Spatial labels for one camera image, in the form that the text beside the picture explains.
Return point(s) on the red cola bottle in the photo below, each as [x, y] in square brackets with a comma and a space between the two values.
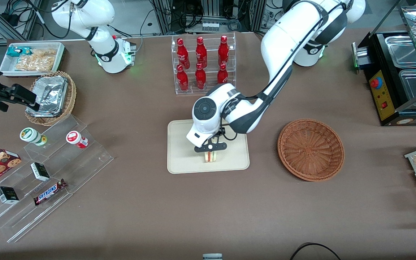
[200, 77]
[222, 75]
[182, 79]
[223, 50]
[182, 52]
[201, 52]

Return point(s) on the aluminium foil container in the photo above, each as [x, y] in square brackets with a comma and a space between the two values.
[49, 94]

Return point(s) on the triangle sandwich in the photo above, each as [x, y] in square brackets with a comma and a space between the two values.
[210, 157]

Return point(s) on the small tan wicker basket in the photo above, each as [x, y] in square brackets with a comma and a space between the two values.
[70, 97]

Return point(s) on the green lid snack cup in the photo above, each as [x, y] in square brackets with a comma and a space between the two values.
[31, 136]

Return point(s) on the round brown wicker basket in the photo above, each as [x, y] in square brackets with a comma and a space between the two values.
[311, 150]

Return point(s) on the Snickers chocolate bar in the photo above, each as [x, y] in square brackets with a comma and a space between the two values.
[49, 192]

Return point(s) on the teal snack packet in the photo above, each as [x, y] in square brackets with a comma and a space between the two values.
[18, 51]

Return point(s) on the beige plastic tray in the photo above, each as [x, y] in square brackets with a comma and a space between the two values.
[182, 151]

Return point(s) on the clear bag of chips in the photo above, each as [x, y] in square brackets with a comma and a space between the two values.
[36, 61]

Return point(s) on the small black box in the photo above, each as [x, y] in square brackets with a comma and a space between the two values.
[40, 171]
[7, 195]

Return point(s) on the red lid snack cup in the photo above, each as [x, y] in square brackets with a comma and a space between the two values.
[76, 139]

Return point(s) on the aluminium frame rack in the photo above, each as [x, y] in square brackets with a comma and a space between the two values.
[164, 14]

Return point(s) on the white rectangular bin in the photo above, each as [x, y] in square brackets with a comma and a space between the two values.
[5, 66]

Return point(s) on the clear acrylic stepped display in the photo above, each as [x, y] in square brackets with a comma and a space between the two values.
[85, 159]

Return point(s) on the black food warmer yellow panel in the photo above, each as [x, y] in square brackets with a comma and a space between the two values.
[381, 94]

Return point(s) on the white power strip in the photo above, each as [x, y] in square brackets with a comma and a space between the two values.
[210, 26]

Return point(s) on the clear acrylic bottle rack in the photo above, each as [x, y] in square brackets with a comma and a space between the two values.
[211, 86]

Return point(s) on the grey device edge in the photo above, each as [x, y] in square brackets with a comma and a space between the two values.
[212, 257]

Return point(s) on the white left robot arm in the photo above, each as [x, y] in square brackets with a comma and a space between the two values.
[284, 32]

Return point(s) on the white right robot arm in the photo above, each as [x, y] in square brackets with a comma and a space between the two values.
[85, 14]

